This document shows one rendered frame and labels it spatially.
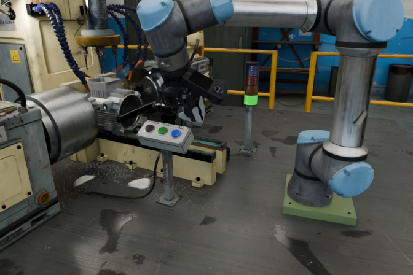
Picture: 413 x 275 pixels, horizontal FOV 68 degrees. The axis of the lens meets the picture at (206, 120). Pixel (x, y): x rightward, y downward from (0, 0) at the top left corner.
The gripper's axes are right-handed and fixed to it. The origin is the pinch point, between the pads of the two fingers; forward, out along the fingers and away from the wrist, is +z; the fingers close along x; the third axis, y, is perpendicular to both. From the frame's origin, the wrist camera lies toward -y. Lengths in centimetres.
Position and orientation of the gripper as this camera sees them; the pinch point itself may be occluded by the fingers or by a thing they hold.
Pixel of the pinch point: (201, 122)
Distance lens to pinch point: 84.0
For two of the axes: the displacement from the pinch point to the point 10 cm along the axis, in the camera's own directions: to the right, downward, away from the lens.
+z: 2.2, 6.7, 7.1
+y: -9.0, -1.4, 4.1
